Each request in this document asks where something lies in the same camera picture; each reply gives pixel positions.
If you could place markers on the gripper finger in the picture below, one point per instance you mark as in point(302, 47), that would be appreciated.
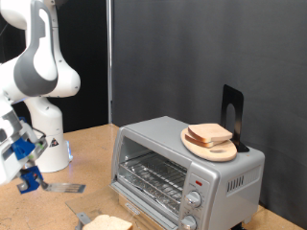
point(23, 186)

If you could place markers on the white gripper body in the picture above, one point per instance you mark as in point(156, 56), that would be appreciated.
point(9, 169)

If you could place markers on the metal spatula with blue block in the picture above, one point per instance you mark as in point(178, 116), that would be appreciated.
point(64, 188)

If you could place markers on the white bread slice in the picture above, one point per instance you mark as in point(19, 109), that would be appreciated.
point(209, 131)
point(195, 142)
point(107, 223)

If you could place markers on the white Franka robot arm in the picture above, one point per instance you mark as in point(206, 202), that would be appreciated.
point(41, 70)

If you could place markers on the silver oven knob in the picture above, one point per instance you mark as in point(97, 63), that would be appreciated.
point(188, 223)
point(193, 199)

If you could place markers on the silver toaster oven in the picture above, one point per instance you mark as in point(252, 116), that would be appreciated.
point(224, 179)

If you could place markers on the vertical metal pole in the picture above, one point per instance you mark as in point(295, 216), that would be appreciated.
point(109, 80)

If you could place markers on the round wooden board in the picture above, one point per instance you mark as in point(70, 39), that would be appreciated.
point(217, 153)

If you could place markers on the black metal bookend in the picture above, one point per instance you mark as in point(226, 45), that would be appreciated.
point(236, 96)

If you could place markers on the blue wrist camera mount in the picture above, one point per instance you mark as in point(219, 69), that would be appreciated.
point(22, 148)

